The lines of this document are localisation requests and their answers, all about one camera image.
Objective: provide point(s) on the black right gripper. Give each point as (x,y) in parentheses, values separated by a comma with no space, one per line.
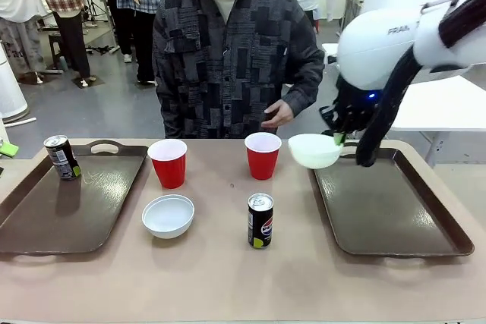
(351,106)

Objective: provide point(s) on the white bowl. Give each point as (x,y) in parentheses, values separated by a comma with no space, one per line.
(311,153)
(168,217)

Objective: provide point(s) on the person's left forearm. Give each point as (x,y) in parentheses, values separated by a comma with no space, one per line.
(307,85)

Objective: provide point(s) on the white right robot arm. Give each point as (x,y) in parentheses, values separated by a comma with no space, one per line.
(379,47)

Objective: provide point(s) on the person's left hand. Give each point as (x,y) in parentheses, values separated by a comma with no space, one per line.
(279,113)

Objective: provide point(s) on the red plastic cup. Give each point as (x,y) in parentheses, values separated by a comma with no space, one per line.
(169,168)
(262,161)

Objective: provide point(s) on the brown serving tray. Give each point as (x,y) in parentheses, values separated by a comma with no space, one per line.
(383,210)
(57,210)

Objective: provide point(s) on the white background table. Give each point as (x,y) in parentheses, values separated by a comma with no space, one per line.
(436,106)

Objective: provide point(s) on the person in patchwork grey shirt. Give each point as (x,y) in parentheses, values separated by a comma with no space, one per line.
(228,73)

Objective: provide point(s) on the black Pepsi can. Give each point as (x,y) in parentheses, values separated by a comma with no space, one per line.
(260,225)
(64,159)

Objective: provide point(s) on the black tripod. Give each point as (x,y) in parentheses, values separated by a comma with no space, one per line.
(95,5)

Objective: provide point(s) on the black stool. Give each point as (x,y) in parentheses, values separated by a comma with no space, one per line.
(55,49)

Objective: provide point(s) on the green block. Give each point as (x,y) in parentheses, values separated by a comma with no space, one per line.
(8,149)

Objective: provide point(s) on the bystander in white clothes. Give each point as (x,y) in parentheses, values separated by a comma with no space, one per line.
(17,9)

